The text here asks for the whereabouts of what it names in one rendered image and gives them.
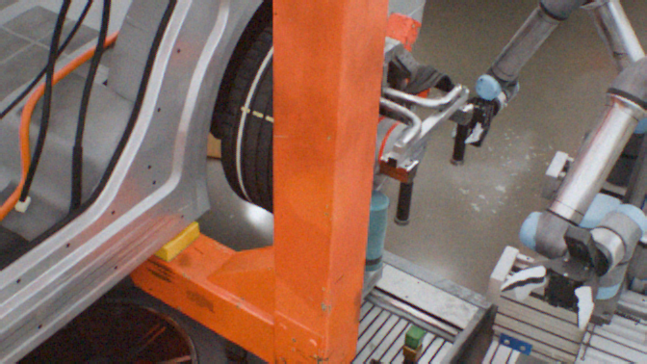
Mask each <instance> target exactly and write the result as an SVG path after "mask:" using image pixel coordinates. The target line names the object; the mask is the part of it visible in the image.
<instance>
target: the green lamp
mask: <svg viewBox="0 0 647 364"><path fill-rule="evenodd" d="M424 338H425V331H424V330H423V329H421V328H419V327H417V326H415V325H412V326H411V327H410V328H409V329H408V330H407V331H406V333H404V340H403V342H404V343H405V344H406V345H408V346H410V347H412V348H414V349H418V348H419V347H420V346H421V344H422V343H423V342H424Z"/></svg>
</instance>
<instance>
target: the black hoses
mask: <svg viewBox="0 0 647 364"><path fill-rule="evenodd" d="M454 85H455V84H454V83H452V80H451V77H450V76H449V75H448V74H447V73H442V72H440V71H439V70H436V69H435V68H434V67H433V66H431V65H430V66H426V64H419V65H417V66H416V67H415V69H414V71H413V73H412V75H411V77H410V79H409V82H408V84H407V86H406V89H405V90H404V91H402V92H406V93H409V94H413V95H416V94H418V93H420V92H423V91H425V90H427V89H429V88H431V87H434V88H436V89H440V90H442V91H447V92H450V91H451V90H452V89H453V88H454ZM416 96H417V95H416Z"/></svg>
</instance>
